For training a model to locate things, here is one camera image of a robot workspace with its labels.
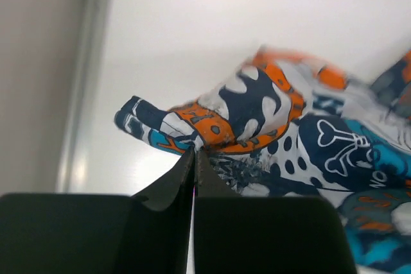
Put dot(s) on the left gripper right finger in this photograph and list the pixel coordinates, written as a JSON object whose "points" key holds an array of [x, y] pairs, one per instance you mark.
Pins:
{"points": [[235, 234]]}

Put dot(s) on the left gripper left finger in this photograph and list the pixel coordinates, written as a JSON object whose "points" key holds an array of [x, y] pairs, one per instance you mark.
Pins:
{"points": [[94, 233]]}

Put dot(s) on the patterned blue orange shorts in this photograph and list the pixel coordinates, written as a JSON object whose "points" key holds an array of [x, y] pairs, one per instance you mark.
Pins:
{"points": [[290, 124]]}

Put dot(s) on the aluminium table edge rail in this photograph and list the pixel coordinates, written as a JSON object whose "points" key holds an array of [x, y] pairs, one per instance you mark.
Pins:
{"points": [[73, 158]]}

